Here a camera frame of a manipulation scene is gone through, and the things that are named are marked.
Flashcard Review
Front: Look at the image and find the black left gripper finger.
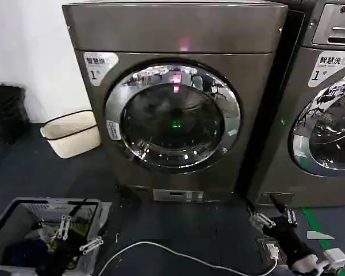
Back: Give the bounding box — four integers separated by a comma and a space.
53, 197, 89, 242
79, 236, 105, 256

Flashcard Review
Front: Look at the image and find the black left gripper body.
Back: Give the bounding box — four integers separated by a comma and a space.
36, 239, 85, 276

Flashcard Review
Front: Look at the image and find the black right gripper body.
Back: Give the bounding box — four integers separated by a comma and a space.
261, 218, 317, 268

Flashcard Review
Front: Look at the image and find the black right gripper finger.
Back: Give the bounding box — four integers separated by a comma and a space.
246, 201, 277, 231
269, 194, 299, 228

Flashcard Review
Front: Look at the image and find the white plug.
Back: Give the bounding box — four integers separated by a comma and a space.
266, 243, 279, 259

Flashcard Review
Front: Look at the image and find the pale grey garment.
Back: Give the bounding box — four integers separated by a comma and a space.
24, 224, 61, 241

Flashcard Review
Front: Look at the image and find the green floor tape strip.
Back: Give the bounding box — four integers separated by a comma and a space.
301, 206, 334, 254

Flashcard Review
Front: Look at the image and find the dark floor socket box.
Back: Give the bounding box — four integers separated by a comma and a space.
256, 237, 288, 264

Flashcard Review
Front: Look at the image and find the pale grey floor tape piece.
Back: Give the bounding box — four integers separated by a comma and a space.
306, 231, 336, 240

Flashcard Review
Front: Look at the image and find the dark blue garment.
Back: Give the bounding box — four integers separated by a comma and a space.
8, 238, 51, 273

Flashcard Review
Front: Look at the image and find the grey washing machine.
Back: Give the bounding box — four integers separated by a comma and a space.
246, 0, 345, 209

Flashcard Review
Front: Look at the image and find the grey plastic laundry basket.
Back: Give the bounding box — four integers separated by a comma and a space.
0, 197, 113, 276

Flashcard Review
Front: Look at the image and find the steel dryer service flap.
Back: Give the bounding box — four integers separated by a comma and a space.
152, 189, 204, 204

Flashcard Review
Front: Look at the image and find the round glass washer door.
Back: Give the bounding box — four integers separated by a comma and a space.
287, 70, 345, 178

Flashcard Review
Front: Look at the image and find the cream laundry basket black rim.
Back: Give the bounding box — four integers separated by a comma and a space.
40, 110, 102, 159

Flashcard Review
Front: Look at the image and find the small white door label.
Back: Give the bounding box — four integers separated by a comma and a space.
105, 120, 122, 141

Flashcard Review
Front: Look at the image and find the round glass dryer door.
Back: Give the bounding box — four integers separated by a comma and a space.
105, 57, 244, 175

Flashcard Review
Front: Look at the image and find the black plastic crate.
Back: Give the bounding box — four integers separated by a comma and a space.
0, 83, 31, 136

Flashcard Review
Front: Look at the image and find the white number sticker on washer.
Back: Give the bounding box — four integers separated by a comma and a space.
309, 51, 345, 89

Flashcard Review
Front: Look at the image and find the white number sticker on dryer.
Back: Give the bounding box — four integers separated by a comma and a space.
82, 51, 119, 87

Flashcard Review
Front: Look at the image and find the steel washer detergent drawer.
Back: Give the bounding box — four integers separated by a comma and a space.
312, 2, 345, 47

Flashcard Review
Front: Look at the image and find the grey dryer with number sticker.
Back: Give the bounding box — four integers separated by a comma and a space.
62, 0, 290, 205

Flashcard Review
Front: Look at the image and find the white power cable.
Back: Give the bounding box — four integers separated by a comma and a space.
97, 240, 278, 276

